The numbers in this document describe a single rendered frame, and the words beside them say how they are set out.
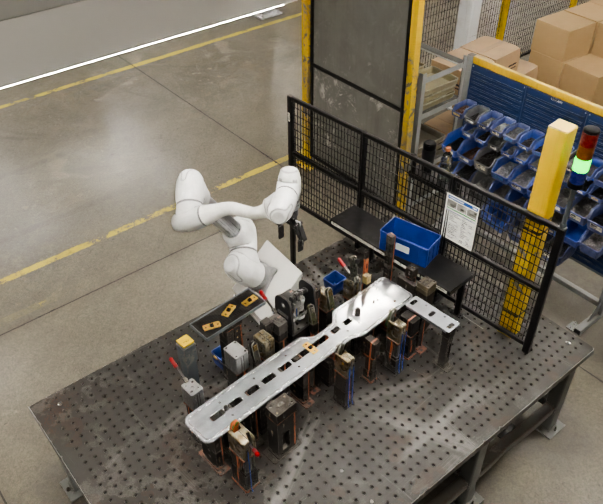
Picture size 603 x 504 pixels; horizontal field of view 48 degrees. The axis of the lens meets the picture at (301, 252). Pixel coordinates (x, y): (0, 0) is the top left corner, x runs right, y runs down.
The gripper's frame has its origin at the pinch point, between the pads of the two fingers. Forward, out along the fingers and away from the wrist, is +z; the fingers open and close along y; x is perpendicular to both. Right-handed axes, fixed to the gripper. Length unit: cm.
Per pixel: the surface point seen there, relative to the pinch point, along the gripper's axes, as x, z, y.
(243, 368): -44, 45, 13
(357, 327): 16, 46, 31
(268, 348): -28, 43, 13
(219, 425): -72, 46, 30
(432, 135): 260, 90, -105
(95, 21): -140, -179, 127
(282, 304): -10.0, 31.7, 4.0
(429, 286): 61, 40, 41
